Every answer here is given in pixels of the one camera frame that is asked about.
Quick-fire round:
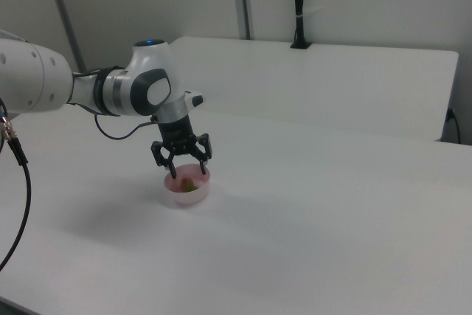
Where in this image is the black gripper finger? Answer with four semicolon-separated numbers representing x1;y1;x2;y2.
150;140;177;179
191;133;214;176

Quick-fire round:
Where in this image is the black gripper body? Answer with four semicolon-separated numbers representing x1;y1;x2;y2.
157;115;198;156

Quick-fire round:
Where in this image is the red strawberry with green leaves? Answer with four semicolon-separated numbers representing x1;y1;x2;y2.
176;176;198;193

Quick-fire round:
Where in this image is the pink plastic bowl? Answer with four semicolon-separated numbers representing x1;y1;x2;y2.
163;162;212;208

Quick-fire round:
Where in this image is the thin dark cable on arm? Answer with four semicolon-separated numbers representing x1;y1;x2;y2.
72;67;160;141

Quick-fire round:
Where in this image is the black cable with metal connector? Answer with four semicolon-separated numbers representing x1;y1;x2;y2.
0;97;32;275

